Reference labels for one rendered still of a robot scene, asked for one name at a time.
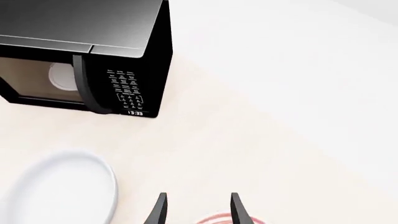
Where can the white plate with red rings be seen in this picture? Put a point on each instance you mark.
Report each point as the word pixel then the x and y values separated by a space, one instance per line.
pixel 217 219

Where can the black microwave oven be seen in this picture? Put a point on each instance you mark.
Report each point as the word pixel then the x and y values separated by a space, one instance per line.
pixel 93 46

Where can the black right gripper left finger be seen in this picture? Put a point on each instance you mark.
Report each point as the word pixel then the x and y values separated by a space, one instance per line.
pixel 159 211

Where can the white bowl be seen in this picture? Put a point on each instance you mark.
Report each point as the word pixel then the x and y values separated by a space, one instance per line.
pixel 62 189

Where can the white microwave turntable plate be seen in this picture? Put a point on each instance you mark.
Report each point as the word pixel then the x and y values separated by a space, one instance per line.
pixel 62 77

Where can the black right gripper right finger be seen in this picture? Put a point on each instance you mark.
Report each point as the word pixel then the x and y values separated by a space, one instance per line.
pixel 238 211

